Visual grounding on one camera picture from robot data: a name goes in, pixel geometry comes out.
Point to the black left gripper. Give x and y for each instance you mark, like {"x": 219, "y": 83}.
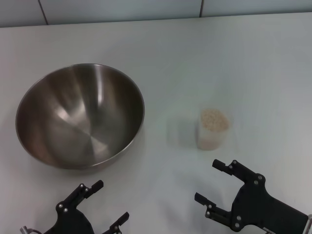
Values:
{"x": 70, "y": 223}

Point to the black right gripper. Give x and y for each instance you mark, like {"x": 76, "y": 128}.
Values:
{"x": 263, "y": 207}

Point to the clear plastic measuring cup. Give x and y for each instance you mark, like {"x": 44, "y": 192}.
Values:
{"x": 207, "y": 140}

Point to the stainless steel mixing bowl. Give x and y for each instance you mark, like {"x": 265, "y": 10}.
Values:
{"x": 80, "y": 119}

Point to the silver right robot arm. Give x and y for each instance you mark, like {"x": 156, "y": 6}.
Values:
{"x": 310, "y": 225}

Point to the metal plug on left gripper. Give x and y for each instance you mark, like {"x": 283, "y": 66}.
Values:
{"x": 24, "y": 229}

